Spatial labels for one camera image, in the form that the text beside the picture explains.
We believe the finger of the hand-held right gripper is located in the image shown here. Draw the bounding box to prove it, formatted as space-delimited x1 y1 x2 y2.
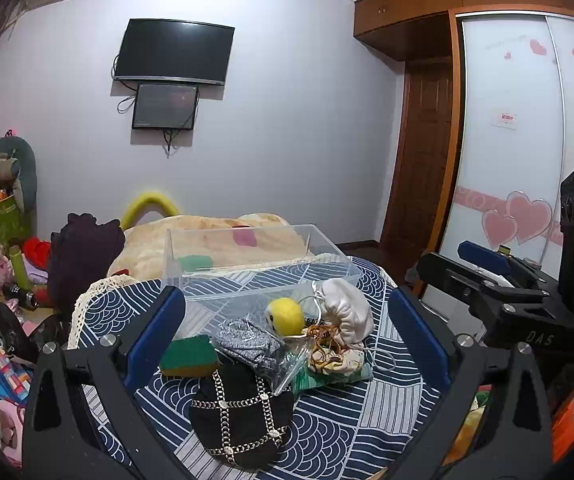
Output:
416 252 558 329
458 240 561 298

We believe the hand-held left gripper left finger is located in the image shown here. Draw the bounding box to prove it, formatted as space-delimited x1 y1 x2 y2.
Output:
22 285 188 480

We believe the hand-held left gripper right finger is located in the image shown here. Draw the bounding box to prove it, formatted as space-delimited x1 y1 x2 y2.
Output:
387 285 555 480

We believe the green soft block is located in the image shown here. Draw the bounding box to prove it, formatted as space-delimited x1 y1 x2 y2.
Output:
177 255 216 274

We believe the green and yellow sponge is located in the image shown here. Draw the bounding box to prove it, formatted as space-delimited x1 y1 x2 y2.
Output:
159 337 220 378

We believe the white fabric pouch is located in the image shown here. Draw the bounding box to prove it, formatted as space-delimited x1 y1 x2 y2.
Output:
312 278 375 348

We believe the beige blanket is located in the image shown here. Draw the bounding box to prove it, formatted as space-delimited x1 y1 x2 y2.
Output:
108 213 314 279

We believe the white sliding wardrobe with hearts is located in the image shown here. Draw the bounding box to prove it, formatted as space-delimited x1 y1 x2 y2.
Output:
448 7 574 321

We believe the floral cloth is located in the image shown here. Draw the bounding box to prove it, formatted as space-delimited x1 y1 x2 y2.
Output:
292 345 374 393

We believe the grey sparkly cloth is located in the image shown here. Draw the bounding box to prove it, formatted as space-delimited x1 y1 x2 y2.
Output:
214 315 288 376

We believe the clear plastic box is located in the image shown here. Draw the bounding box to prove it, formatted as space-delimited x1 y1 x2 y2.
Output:
159 223 364 341

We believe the dark maroon cloth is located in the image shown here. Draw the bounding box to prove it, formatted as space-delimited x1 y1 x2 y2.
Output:
47 212 126 309

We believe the wooden door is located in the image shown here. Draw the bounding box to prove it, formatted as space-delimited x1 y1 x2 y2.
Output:
379 60 456 261

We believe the blue wave-patterned tablecloth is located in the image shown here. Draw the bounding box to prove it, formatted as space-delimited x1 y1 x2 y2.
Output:
69 255 470 480

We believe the clear plastic bag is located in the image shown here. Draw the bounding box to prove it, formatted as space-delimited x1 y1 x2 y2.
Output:
214 314 314 396

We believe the yellow foam hoop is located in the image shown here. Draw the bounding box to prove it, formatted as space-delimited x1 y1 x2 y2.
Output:
121 191 184 231

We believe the yellow plush ball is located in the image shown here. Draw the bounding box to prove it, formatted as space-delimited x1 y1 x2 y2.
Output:
264 297 306 337

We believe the red plush toy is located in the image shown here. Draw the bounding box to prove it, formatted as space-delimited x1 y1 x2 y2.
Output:
21 237 52 272

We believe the green tube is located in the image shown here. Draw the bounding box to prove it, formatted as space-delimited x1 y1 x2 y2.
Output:
9 245 34 292

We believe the grey plush toy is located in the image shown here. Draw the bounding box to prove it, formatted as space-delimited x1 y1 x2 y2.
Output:
0 135 38 212

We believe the wooden overhead cabinet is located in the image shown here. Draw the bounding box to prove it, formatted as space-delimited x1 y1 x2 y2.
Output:
353 0 574 63

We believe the white string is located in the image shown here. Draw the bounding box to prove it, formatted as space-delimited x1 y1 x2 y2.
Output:
361 344 396 374

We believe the brown cord tangle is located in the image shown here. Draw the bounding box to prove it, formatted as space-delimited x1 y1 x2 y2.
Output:
302 322 350 367

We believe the black pouch with chain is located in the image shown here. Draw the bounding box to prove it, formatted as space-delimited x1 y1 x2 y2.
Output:
188 360 295 471

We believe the black camera lens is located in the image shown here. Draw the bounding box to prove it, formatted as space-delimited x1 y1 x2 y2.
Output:
2 282 41 310

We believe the small wall monitor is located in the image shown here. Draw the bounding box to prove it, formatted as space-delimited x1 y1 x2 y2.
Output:
132 82 200 131

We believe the wall-mounted television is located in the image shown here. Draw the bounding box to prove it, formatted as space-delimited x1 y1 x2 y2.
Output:
113 18 236 86

